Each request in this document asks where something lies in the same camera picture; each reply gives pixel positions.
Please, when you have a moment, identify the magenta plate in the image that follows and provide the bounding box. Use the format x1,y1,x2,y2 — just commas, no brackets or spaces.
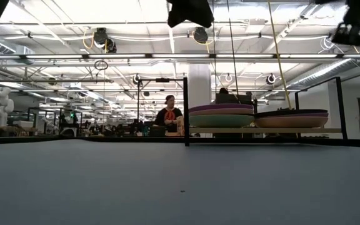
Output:
254,112,330,119

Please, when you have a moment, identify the yellow hanging cable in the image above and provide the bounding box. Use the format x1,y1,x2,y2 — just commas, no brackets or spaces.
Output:
267,0,294,110

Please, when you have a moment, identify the long ceiling light bar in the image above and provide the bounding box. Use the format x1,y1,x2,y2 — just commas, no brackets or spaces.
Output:
0,53,360,61

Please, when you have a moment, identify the black dish rack frame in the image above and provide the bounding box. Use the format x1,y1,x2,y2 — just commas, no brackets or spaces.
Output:
182,77,347,147

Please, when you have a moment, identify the large black monitor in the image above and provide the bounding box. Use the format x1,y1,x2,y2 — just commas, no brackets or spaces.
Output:
214,92,254,106

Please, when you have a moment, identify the silver ventilation duct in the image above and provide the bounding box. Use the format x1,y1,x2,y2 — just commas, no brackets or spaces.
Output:
0,37,36,56
287,43,360,91

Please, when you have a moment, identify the printed cardboard box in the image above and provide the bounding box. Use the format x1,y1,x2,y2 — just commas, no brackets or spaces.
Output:
176,116,185,137

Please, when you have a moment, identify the grey metal beam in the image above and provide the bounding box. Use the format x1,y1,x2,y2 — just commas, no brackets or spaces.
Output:
0,79,114,84

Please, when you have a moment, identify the dark hanging cable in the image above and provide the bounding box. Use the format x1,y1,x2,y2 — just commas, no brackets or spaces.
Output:
226,0,241,106

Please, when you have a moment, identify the white column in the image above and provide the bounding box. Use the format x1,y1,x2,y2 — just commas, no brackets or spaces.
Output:
187,64,213,107

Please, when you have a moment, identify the thin black metal frame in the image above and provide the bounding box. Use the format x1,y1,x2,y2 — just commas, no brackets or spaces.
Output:
137,77,184,128

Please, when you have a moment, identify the pale lilac plate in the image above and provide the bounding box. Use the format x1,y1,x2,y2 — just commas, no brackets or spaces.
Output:
188,103,254,111

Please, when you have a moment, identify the green plate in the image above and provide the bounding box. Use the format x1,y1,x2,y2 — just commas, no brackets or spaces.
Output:
188,114,256,128

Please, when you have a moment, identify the tan plate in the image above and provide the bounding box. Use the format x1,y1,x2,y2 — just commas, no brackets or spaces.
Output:
254,116,329,129

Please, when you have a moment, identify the peach plate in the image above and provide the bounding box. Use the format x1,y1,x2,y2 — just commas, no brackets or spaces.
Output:
188,108,255,116

